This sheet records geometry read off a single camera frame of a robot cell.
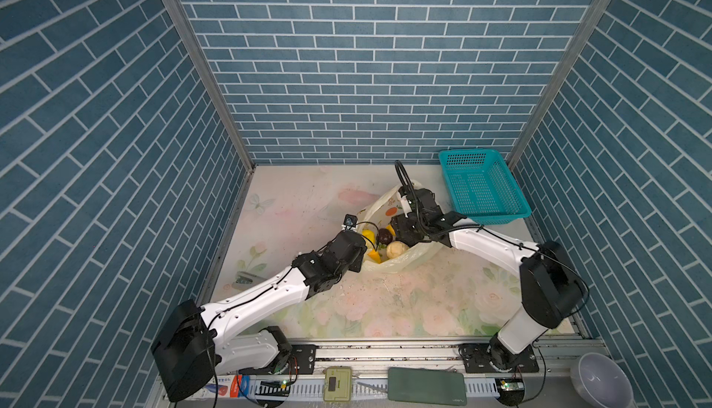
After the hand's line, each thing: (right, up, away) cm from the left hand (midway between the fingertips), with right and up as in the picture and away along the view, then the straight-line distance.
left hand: (357, 247), depth 81 cm
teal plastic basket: (+51, +19, +34) cm, 64 cm away
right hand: (+13, +8, +9) cm, 18 cm away
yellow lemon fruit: (+4, +2, +12) cm, 13 cm away
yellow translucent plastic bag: (+6, +9, -1) cm, 11 cm away
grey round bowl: (+63, -32, -12) cm, 72 cm away
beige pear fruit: (+12, -2, +8) cm, 15 cm away
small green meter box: (-4, -32, -12) cm, 34 cm away
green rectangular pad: (+17, -33, -11) cm, 39 cm away
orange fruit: (+5, -4, +6) cm, 9 cm away
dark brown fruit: (+9, +2, +12) cm, 15 cm away
